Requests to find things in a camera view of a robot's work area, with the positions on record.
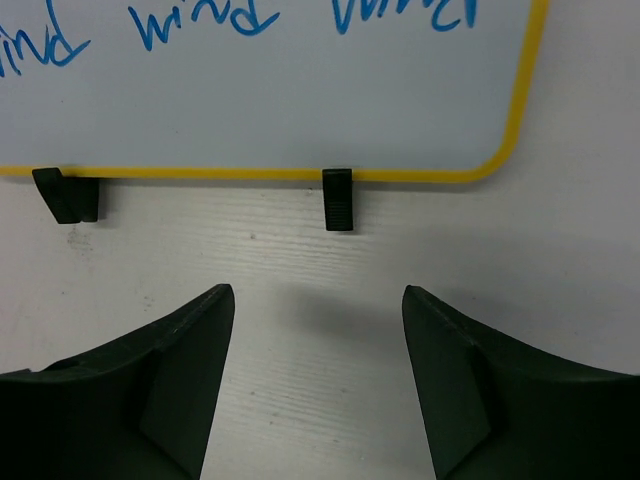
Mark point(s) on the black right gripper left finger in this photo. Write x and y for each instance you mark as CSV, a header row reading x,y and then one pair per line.
x,y
138,407

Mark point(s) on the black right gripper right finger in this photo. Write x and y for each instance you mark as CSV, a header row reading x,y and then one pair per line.
x,y
495,407

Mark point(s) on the yellow framed whiteboard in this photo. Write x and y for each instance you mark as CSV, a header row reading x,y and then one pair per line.
x,y
395,91

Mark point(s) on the black stand foot left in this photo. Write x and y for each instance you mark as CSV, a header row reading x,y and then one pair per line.
x,y
70,199

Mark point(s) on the black stand foot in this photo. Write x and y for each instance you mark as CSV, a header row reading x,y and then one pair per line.
x,y
337,186
70,199

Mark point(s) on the black stand foot right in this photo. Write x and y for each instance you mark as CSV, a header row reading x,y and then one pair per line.
x,y
337,186

